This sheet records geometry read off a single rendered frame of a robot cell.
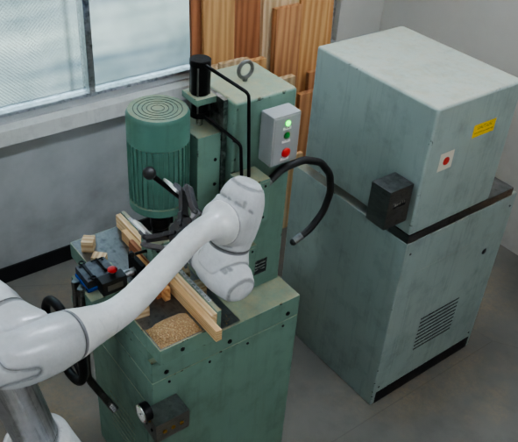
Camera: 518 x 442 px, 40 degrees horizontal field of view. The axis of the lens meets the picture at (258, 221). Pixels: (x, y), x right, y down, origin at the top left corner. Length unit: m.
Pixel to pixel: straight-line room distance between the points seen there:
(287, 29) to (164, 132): 1.86
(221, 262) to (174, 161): 0.43
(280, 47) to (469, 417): 1.96
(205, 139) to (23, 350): 0.95
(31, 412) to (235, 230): 0.59
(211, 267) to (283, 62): 2.21
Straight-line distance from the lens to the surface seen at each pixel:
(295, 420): 3.10
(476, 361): 3.53
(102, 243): 2.47
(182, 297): 2.19
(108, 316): 1.40
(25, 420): 1.67
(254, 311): 2.35
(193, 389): 2.39
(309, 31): 3.87
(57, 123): 3.37
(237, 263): 1.65
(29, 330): 1.30
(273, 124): 2.01
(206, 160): 2.06
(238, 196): 1.57
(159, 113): 1.95
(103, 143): 3.60
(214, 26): 3.48
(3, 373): 1.27
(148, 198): 2.03
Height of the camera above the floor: 2.40
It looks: 36 degrees down
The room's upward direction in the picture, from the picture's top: 4 degrees clockwise
